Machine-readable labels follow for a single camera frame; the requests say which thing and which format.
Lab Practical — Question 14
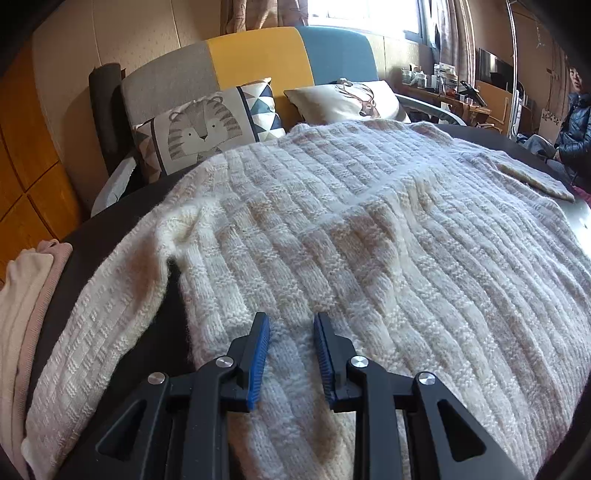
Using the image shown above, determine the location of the wooden side table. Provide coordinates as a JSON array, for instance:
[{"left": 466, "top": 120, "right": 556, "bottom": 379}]
[{"left": 402, "top": 85, "right": 492, "bottom": 127}]

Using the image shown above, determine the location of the patterned beige curtain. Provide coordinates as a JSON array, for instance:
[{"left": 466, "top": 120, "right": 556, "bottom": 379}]
[
  {"left": 221, "top": 0, "right": 309, "bottom": 35},
  {"left": 427, "top": 0, "right": 476, "bottom": 77}
]

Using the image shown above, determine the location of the bright window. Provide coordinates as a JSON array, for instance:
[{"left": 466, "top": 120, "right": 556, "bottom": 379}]
[{"left": 305, "top": 0, "right": 426, "bottom": 42}]

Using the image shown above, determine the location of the light wooden cabinet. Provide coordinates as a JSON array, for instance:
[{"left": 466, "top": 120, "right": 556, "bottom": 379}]
[{"left": 473, "top": 80, "right": 536, "bottom": 139}]

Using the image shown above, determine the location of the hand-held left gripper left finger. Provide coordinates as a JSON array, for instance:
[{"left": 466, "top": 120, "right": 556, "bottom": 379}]
[{"left": 95, "top": 312, "right": 271, "bottom": 480}]

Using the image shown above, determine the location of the cream knit sweater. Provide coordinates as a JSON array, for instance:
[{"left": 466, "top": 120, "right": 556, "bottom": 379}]
[{"left": 21, "top": 117, "right": 591, "bottom": 480}]

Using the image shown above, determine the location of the orange wooden wardrobe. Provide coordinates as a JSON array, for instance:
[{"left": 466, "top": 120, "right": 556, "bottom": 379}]
[{"left": 0, "top": 37, "right": 84, "bottom": 287}]

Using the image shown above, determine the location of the tiger print cushion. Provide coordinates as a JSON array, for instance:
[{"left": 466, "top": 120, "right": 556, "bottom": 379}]
[{"left": 133, "top": 78, "right": 287, "bottom": 183}]

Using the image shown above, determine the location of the white metal pole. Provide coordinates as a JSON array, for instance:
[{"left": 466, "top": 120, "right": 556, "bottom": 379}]
[{"left": 505, "top": 0, "right": 522, "bottom": 139}]

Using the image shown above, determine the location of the black television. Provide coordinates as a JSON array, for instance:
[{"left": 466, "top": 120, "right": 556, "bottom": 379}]
[{"left": 478, "top": 47, "right": 514, "bottom": 88}]

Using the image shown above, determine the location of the pink folded garment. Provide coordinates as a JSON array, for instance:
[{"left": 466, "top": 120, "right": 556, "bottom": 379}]
[{"left": 9, "top": 239, "right": 74, "bottom": 467}]

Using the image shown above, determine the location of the grey yellow blue sofa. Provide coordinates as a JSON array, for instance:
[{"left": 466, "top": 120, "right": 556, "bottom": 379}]
[{"left": 90, "top": 25, "right": 467, "bottom": 217}]

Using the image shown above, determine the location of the deer print cushion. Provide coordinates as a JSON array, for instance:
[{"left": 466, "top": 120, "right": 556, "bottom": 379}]
[{"left": 283, "top": 78, "right": 411, "bottom": 126}]

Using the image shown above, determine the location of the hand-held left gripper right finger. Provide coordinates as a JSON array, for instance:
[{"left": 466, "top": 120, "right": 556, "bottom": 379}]
[{"left": 313, "top": 312, "right": 527, "bottom": 480}]

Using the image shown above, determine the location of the cream folded garment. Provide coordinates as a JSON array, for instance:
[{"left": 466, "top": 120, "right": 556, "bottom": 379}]
[{"left": 0, "top": 249, "right": 54, "bottom": 462}]

